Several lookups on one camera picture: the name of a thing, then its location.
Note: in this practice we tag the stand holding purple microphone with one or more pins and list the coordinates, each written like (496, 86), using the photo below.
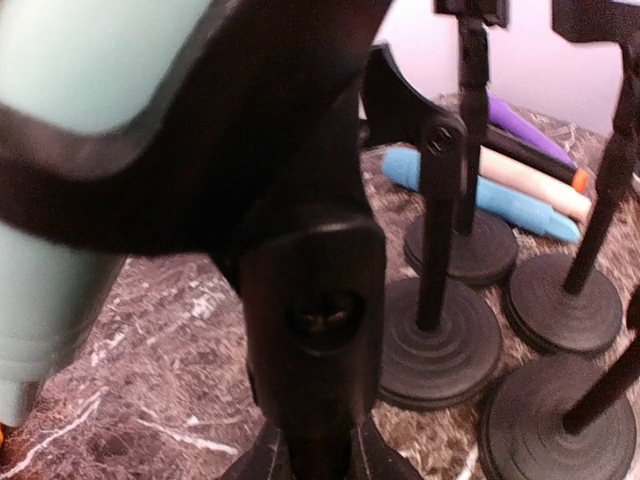
(561, 417)

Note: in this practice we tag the stand holding blue microphone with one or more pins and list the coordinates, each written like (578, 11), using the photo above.
(484, 248)

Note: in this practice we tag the stand holding green microphone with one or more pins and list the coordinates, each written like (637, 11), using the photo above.
(250, 155)

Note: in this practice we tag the stand holding cream microphone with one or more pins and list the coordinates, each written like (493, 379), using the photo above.
(442, 341)

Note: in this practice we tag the light blue toy microphone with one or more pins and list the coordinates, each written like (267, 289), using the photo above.
(402, 167)

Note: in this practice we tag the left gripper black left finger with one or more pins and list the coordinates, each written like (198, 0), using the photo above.
(267, 459)

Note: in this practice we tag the cream white toy microphone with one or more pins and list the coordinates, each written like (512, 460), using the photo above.
(515, 175)

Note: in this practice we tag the mint green toy microphone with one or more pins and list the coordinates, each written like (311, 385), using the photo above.
(73, 75)

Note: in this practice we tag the black microphone stand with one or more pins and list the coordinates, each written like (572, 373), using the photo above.
(561, 304)

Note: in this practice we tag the purple toy microphone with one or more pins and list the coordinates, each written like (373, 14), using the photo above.
(504, 117)

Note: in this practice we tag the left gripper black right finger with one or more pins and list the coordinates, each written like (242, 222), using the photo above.
(373, 459)

